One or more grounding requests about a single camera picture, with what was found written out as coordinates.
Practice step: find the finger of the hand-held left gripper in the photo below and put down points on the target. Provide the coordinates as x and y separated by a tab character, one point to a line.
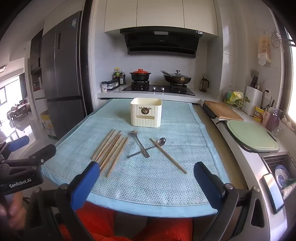
19	141
44	153

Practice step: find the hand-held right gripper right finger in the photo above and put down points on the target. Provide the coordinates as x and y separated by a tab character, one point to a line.
207	183

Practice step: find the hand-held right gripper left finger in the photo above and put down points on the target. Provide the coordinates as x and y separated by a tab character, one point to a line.
85	183

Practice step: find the bundle of wooden chopsticks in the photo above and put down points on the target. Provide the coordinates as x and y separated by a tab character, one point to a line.
111	147

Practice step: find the single wooden chopstick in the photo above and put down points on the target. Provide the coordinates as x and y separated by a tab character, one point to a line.
168	157

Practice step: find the metal spoon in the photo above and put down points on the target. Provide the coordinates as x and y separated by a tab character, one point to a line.
161	141
133	133

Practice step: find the cream ribbed utensil holder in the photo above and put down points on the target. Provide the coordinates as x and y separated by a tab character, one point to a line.
148	120

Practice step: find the person's left hand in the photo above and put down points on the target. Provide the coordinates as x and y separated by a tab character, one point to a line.
12	208

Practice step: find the cardboard box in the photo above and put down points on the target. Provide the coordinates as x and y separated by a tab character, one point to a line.
49	126

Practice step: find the wooden dining table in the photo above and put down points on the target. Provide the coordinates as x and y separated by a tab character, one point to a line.
19	113

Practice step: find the person's red trousers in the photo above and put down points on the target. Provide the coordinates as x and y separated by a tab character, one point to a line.
97	222

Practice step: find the light blue textured mat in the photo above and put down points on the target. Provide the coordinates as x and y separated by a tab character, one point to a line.
150	185

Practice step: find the green cutting board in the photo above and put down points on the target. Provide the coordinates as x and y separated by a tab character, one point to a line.
252	136

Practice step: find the smartphone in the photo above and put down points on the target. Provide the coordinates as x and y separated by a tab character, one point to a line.
272	192

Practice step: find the steel kitchen sink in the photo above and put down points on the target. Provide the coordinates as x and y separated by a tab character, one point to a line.
269	160

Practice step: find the black griddle pan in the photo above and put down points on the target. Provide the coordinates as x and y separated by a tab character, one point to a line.
209	112

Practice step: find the ceiling vent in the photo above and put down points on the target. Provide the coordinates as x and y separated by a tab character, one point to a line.
2	69

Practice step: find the wooden cutting board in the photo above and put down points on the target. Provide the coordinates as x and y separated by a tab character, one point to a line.
223	110

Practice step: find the blue and white plate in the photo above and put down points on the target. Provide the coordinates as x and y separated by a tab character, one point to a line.
281	175

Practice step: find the yellow snack cup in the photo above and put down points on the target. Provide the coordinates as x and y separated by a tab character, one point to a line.
259	114

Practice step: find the clear drinking glass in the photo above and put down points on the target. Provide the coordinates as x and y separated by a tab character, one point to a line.
276	131

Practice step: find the grey steel refrigerator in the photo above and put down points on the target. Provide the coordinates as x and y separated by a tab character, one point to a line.
67	69

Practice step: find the pink container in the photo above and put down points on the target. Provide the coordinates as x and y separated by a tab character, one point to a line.
266	118

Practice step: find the black lid spice jar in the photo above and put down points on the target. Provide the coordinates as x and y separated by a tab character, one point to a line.
104	87

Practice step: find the green scrub sponge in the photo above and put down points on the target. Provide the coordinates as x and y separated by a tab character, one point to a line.
229	95

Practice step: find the purple soap bottle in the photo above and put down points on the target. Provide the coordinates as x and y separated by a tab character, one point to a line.
272	120

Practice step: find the white knife block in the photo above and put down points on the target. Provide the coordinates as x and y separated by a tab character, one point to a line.
252	103

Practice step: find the yellow cloth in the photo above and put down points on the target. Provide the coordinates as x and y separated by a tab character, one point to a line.
237	95

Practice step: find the group of condiment bottles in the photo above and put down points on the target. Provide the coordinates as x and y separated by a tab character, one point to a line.
113	84

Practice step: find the black glass gas cooktop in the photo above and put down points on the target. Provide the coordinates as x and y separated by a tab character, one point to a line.
159	89

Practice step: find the yellow cap oil bottle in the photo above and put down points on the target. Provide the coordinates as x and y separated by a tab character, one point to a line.
116	74

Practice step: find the dark sauce bottle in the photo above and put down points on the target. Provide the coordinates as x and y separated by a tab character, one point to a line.
122	79

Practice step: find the wok with glass lid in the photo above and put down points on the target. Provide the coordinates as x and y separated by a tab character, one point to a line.
177	78

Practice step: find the black clay pot red lid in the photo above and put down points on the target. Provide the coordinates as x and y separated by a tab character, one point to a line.
140	76

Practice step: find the window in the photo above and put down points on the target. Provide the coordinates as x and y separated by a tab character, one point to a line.
291	92

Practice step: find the hanging paper bag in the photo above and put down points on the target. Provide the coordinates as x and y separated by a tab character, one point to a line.
264	52

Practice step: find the black range hood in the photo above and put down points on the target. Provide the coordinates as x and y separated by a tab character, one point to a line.
161	44

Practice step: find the dark wall cabinet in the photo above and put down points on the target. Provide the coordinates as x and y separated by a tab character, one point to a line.
37	53

